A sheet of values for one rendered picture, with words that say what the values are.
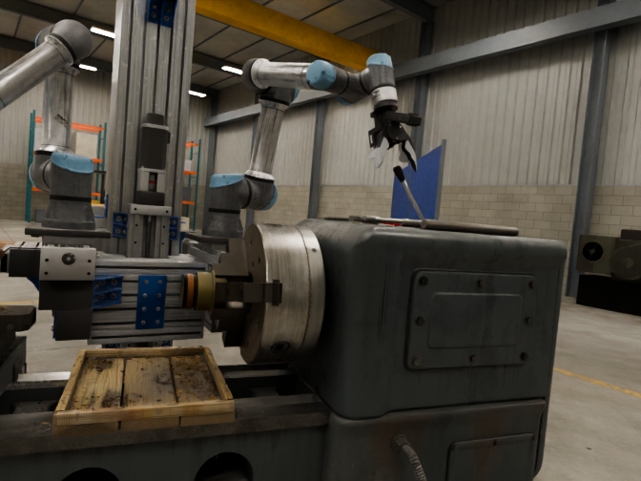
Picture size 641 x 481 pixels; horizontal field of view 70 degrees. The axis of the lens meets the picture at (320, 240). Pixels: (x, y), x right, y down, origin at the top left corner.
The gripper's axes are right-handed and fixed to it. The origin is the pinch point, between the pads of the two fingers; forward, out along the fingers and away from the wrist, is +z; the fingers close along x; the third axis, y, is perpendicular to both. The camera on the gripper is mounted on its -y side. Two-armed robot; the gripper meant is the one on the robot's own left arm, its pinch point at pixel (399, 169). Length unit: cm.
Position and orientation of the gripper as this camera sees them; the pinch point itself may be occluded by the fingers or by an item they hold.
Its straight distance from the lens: 134.1
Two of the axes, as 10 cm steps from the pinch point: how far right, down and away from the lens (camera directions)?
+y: -5.5, 1.7, 8.2
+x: -8.3, 0.2, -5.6
